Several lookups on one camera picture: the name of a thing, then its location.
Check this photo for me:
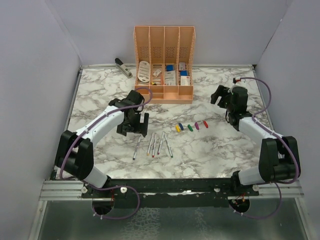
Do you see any purple tipped white pen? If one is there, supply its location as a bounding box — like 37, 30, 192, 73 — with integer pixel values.
157, 132, 165, 155

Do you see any blue white pen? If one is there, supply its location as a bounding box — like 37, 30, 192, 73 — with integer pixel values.
132, 136, 142, 160

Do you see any green pen cap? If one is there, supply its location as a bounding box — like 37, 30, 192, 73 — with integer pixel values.
187, 124, 193, 132

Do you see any white oval card pack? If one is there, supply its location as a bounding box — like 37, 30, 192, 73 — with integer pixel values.
137, 60, 151, 83

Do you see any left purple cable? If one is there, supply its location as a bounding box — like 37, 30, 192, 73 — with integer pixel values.
58, 87, 154, 221

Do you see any aluminium frame rail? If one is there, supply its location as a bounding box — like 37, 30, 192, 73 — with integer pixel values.
40, 180, 304, 201

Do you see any white paper packet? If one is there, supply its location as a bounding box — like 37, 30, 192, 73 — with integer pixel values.
164, 70, 177, 86

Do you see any yellow pen cap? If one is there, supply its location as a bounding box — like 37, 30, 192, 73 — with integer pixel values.
175, 125, 180, 133

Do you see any orange plastic file organizer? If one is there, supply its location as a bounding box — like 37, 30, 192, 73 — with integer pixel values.
133, 25, 196, 104

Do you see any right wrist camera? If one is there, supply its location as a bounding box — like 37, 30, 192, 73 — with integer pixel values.
232, 77, 246, 88

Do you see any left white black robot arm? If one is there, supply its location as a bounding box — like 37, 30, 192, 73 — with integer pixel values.
54, 90, 150, 198

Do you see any large white box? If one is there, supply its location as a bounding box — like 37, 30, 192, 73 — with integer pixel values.
180, 76, 191, 86

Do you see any small white label box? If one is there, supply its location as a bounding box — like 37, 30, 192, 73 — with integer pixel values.
152, 69, 162, 77

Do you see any red white small box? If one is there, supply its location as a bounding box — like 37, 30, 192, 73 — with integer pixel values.
179, 62, 187, 72

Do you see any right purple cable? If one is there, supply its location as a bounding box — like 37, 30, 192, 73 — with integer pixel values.
232, 76, 301, 220

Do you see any purple pen cap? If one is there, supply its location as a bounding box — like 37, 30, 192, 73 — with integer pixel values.
194, 122, 200, 130

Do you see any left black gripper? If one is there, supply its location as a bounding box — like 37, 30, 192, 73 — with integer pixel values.
118, 111, 149, 137

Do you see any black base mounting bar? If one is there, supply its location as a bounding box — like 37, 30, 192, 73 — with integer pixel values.
81, 177, 261, 209

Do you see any yellow white pen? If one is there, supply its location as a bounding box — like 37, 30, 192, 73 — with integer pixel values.
146, 133, 154, 156

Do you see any black grey stapler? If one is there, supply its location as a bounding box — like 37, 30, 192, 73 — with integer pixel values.
114, 57, 132, 78

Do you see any red tipped white pen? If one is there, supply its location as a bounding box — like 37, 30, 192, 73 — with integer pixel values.
151, 133, 157, 158

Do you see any purple cable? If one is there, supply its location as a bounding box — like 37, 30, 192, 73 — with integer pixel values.
58, 87, 154, 221
232, 76, 301, 220

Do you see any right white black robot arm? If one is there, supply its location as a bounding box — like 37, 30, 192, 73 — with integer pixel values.
210, 85, 301, 196

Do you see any green tipped white pen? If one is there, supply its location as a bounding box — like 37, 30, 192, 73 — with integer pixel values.
164, 134, 174, 158

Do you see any blue stamp left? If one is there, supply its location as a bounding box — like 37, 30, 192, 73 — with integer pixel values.
165, 64, 175, 72

